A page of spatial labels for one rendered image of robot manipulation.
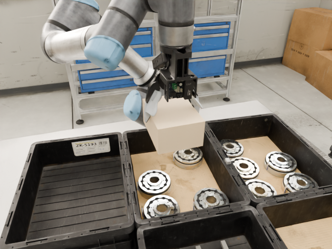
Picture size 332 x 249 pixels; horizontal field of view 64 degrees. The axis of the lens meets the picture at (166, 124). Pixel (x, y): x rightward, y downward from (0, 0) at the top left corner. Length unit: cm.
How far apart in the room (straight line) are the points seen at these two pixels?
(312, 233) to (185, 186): 37
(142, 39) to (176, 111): 194
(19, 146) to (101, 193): 64
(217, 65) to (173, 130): 237
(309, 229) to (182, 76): 55
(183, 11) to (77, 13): 46
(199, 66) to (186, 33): 231
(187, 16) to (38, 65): 306
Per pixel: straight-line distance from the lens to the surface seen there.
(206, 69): 293
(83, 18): 95
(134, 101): 109
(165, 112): 68
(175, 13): 56
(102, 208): 85
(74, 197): 90
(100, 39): 56
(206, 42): 282
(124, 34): 57
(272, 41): 438
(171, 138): 65
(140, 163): 97
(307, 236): 86
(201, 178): 92
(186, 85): 60
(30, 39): 345
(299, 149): 102
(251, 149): 107
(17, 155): 137
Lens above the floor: 147
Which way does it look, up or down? 33 degrees down
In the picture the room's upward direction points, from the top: straight up
